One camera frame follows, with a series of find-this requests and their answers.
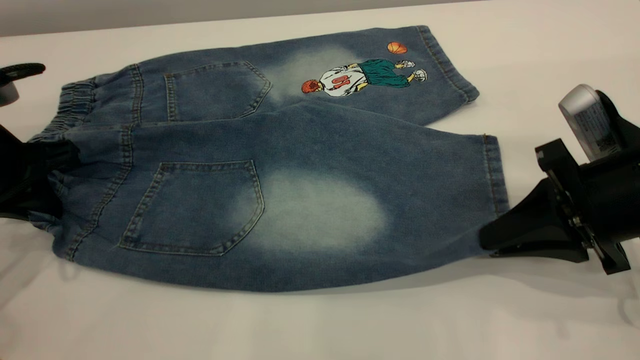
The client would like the black left camera bracket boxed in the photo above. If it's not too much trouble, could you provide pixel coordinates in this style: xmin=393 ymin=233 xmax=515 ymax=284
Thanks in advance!
xmin=0 ymin=62 xmax=46 ymax=84

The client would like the black right camera bracket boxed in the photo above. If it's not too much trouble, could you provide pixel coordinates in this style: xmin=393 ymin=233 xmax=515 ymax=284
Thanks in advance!
xmin=595 ymin=90 xmax=640 ymax=151

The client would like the black camera bracket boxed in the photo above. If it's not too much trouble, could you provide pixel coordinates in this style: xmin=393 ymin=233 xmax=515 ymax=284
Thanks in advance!
xmin=0 ymin=62 xmax=46 ymax=84
xmin=595 ymin=90 xmax=640 ymax=151

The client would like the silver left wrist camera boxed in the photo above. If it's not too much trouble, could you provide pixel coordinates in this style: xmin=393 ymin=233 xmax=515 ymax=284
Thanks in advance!
xmin=0 ymin=81 xmax=20 ymax=107

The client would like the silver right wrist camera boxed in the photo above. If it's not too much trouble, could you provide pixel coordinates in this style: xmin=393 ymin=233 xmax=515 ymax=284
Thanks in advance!
xmin=558 ymin=84 xmax=623 ymax=162

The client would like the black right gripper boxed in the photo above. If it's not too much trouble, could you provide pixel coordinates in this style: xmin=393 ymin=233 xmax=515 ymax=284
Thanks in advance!
xmin=479 ymin=139 xmax=640 ymax=276

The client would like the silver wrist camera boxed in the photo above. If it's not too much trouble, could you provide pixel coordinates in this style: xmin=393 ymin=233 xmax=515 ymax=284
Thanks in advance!
xmin=558 ymin=84 xmax=623 ymax=162
xmin=0 ymin=81 xmax=20 ymax=107

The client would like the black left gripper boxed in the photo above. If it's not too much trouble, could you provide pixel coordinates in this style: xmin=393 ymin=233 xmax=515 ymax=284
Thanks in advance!
xmin=0 ymin=125 xmax=81 ymax=221

